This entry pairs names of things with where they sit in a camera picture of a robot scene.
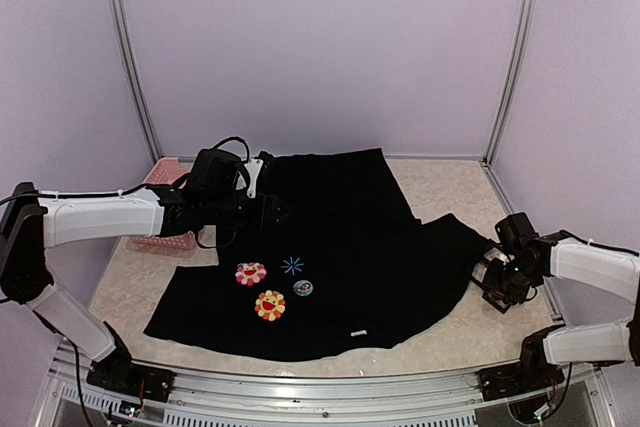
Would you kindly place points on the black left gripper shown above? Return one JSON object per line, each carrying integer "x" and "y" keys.
{"x": 265, "y": 217}

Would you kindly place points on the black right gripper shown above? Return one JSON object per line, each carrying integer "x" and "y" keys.
{"x": 519, "y": 294}

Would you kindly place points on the black display box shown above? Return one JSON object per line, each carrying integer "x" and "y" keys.
{"x": 497, "y": 300}
{"x": 480, "y": 269}

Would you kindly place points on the round blue pin badge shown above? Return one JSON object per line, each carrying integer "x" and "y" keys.
{"x": 303, "y": 288}

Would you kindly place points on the black t-shirt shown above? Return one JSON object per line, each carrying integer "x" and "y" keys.
{"x": 380, "y": 275}

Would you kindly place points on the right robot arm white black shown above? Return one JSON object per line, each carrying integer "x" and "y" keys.
{"x": 526, "y": 259}

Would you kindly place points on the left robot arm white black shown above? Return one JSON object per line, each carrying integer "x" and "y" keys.
{"x": 221, "y": 190}

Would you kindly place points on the pink yellow flower brooch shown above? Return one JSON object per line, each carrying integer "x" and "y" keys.
{"x": 250, "y": 274}

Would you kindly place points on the orange yellow flower brooch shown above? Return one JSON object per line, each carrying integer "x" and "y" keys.
{"x": 270, "y": 305}

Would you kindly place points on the pink plastic basket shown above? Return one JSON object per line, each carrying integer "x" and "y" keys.
{"x": 166, "y": 171}

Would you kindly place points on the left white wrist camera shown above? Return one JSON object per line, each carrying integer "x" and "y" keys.
{"x": 250, "y": 172}

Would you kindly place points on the front aluminium rail base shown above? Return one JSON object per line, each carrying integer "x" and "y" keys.
{"x": 208, "y": 398}

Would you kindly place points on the left aluminium frame post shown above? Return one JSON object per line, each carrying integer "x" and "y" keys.
{"x": 127, "y": 55}

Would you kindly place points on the aluminium frame post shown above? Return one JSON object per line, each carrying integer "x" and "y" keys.
{"x": 516, "y": 59}
{"x": 127, "y": 55}

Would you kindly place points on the right aluminium frame post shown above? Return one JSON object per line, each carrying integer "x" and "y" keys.
{"x": 516, "y": 59}

